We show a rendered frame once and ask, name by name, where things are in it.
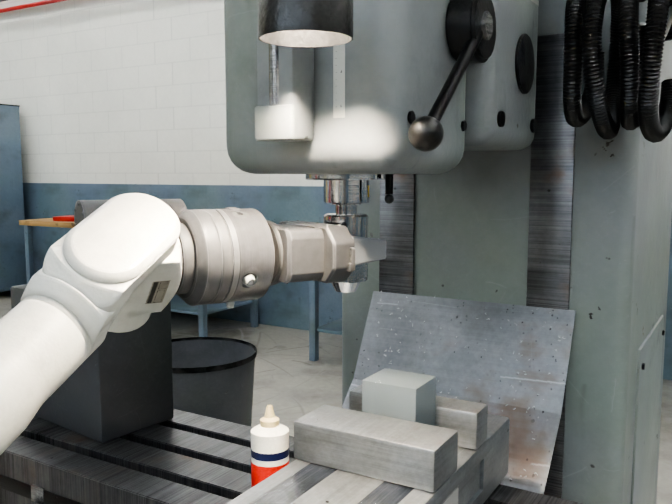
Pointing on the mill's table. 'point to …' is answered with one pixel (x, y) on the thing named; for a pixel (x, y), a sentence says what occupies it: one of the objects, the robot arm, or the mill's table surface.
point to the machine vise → (473, 417)
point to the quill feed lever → (478, 21)
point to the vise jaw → (377, 446)
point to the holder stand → (116, 382)
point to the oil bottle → (268, 447)
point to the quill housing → (353, 94)
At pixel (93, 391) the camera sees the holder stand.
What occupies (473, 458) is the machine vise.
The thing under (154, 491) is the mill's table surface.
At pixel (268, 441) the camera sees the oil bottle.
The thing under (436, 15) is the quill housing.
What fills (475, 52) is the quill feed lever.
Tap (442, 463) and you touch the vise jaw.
